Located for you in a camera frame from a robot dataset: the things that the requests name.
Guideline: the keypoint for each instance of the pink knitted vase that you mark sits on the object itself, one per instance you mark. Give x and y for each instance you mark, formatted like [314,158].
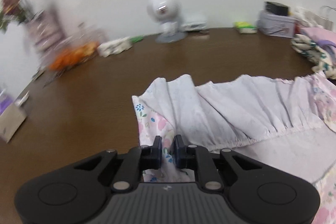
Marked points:
[45,30]

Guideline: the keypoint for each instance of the white round robot toy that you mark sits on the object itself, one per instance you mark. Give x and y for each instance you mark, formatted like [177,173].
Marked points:
[167,14]

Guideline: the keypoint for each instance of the black charger block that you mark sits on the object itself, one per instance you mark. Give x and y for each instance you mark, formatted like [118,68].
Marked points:
[276,8]

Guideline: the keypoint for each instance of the dark green tissue box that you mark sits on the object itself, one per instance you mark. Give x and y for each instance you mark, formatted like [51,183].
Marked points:
[306,18]

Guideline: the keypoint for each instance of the cream teal floral garment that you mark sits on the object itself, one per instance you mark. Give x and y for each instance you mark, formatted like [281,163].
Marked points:
[322,57]

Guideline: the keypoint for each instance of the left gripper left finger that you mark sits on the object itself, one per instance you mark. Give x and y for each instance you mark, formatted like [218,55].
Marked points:
[78,192]

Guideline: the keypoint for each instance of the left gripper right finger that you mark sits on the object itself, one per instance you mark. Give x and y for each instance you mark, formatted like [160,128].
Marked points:
[233,188]

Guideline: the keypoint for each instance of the green white small pack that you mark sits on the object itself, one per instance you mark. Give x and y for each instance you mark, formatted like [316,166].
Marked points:
[245,28]

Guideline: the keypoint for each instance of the white small device box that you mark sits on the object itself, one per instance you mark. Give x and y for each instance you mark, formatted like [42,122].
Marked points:
[190,24]

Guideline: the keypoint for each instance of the clear box of oranges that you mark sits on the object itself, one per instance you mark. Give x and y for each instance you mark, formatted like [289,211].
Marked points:
[77,49]

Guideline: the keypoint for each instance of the pink flower bouquet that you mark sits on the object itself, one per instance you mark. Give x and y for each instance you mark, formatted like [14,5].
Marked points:
[15,11]

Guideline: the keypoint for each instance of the white small power strip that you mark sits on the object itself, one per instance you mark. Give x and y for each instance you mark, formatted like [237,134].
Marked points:
[114,47]

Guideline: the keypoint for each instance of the white tin box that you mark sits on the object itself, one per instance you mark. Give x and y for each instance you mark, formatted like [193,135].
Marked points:
[276,25]

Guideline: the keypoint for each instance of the pink floral garment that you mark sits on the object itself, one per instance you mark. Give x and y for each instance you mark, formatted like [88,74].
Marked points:
[287,124]

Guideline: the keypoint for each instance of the pink blue garment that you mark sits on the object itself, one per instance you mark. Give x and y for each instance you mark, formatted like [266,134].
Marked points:
[322,37]

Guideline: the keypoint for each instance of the purple tissue box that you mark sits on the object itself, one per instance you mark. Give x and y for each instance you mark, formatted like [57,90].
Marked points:
[12,117]

